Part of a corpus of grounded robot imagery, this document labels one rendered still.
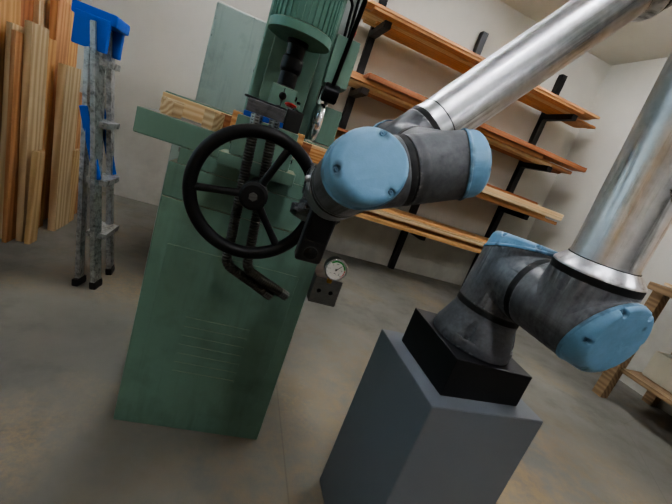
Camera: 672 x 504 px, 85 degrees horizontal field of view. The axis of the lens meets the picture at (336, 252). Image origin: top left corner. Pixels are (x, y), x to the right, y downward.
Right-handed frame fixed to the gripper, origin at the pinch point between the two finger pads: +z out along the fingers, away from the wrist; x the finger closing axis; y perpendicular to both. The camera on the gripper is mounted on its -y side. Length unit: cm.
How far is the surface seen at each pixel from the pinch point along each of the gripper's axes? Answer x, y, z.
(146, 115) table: 40.3, 16.0, 19.2
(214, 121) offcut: 25.5, 19.8, 18.8
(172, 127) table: 34.3, 15.3, 19.5
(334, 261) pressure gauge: -13.0, -5.5, 20.7
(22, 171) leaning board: 122, 4, 136
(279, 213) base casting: 4.2, 3.3, 24.0
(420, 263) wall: -177, 35, 295
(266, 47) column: 21, 56, 41
